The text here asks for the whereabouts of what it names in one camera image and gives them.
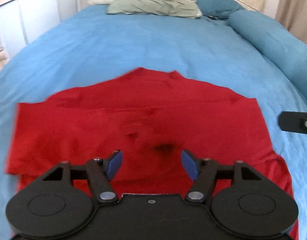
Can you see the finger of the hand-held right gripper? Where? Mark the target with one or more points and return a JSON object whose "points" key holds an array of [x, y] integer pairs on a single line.
{"points": [[297, 122]]}

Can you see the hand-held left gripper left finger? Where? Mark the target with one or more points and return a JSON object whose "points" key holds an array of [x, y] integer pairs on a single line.
{"points": [[115, 164]]}

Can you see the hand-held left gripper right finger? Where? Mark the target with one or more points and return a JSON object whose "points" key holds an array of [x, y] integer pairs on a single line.
{"points": [[189, 164]]}

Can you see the red t-shirt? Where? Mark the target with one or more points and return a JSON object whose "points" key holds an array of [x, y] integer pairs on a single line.
{"points": [[133, 120]]}

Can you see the teal rolled duvet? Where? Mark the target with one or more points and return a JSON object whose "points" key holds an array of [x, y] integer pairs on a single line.
{"points": [[263, 35]]}

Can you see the beige curtain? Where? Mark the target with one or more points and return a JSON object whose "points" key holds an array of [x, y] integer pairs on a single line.
{"points": [[296, 7]]}

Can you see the blue bed sheet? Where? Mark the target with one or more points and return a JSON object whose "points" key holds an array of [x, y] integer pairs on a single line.
{"points": [[143, 42]]}

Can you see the green pillow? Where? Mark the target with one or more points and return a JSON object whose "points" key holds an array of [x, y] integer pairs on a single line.
{"points": [[156, 7]]}

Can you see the white cabinet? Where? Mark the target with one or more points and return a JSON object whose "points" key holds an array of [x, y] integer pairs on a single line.
{"points": [[11, 22]]}

